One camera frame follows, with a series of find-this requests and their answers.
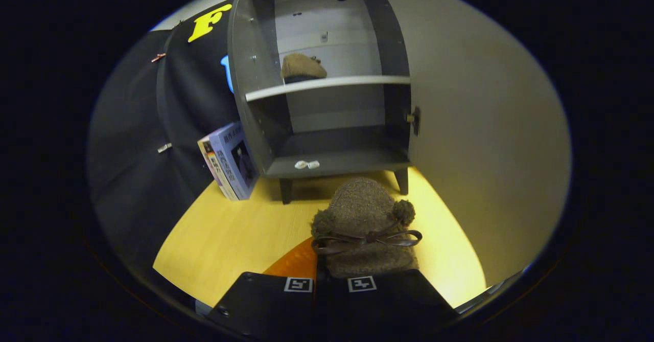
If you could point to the wooden clothes peg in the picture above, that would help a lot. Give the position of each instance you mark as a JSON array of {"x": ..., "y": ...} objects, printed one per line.
[{"x": 159, "y": 57}]

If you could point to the lavender cover book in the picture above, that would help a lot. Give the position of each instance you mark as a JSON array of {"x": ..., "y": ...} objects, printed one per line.
[{"x": 237, "y": 160}]

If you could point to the brown felt shoe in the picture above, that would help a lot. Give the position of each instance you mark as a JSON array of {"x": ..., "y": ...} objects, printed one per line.
[
  {"x": 360, "y": 209},
  {"x": 301, "y": 66}
]

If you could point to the dark grey shoe cabinet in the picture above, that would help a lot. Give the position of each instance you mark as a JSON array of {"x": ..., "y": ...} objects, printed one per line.
[{"x": 255, "y": 50}]

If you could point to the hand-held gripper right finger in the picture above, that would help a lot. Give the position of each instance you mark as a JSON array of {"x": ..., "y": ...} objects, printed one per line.
[{"x": 388, "y": 301}]

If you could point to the beige shoe cabinet door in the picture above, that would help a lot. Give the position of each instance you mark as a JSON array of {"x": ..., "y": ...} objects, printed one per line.
[{"x": 485, "y": 127}]

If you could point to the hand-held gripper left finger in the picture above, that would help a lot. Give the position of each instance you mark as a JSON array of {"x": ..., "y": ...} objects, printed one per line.
[{"x": 265, "y": 301}]

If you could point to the black backdrop cloth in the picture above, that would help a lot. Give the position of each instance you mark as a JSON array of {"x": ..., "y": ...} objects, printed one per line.
[{"x": 133, "y": 153}]

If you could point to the white clothes peg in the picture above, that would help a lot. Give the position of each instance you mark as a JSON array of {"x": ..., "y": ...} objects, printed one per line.
[{"x": 164, "y": 147}]

